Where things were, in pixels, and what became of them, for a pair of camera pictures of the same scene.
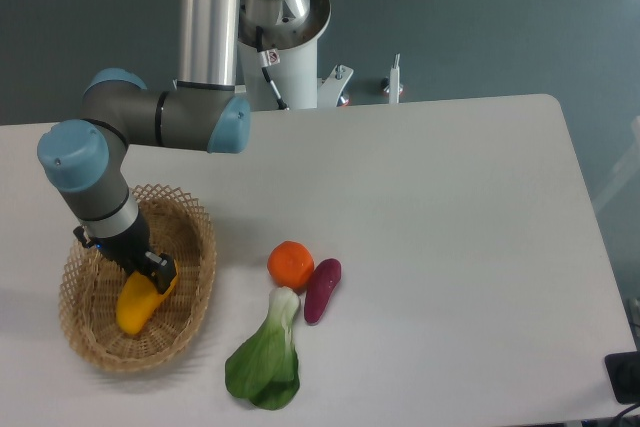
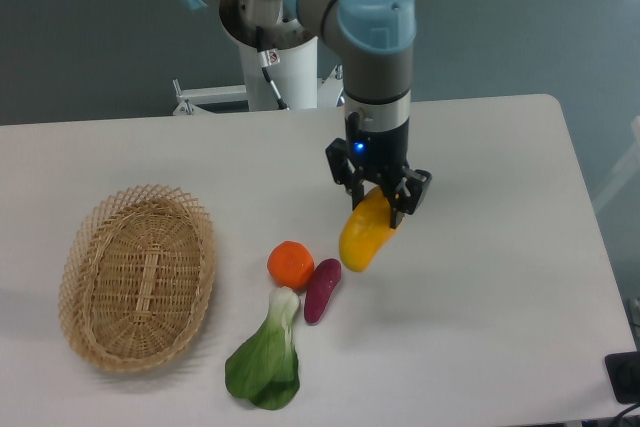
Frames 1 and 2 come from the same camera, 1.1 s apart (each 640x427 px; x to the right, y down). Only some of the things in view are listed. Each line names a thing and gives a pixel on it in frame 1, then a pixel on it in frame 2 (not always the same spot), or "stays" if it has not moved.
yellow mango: [137, 300] → [367, 231]
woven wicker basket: [92, 284] stays
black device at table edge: [624, 372] stays
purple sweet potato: [321, 287] stays
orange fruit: [290, 264] stays
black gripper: [128, 250] → [379, 156]
